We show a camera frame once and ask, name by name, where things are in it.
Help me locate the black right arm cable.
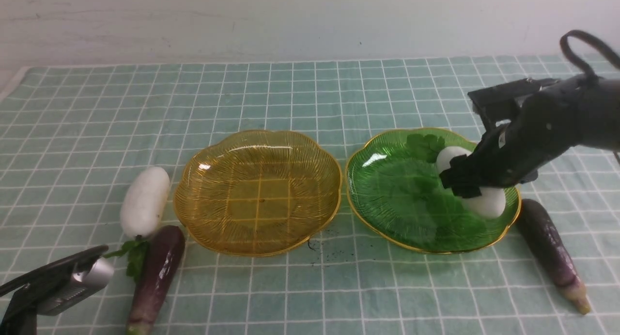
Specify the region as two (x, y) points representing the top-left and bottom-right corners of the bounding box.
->
(559, 30), (620, 81)

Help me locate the amber glass plate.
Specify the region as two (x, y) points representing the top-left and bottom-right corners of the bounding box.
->
(173, 130), (343, 257)

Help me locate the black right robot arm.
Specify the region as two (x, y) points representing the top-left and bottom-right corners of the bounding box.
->
(440, 75), (620, 198)

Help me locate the green checkered tablecloth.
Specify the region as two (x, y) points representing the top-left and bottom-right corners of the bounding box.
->
(0, 56), (619, 335)

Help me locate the white radish with leaves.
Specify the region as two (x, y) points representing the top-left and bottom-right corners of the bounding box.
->
(104, 167), (170, 283)
(406, 134), (506, 219)

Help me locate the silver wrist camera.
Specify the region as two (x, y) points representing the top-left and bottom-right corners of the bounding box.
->
(37, 258), (114, 317)

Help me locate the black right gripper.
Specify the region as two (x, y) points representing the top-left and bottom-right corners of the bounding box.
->
(439, 77), (589, 199)

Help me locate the green glass plate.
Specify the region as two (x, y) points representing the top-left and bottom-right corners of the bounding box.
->
(345, 128), (521, 254)

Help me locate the purple eggplant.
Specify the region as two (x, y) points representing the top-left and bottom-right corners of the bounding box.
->
(125, 225), (186, 335)
(515, 198), (591, 315)

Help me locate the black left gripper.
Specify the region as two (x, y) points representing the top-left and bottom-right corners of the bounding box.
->
(0, 245), (109, 335)

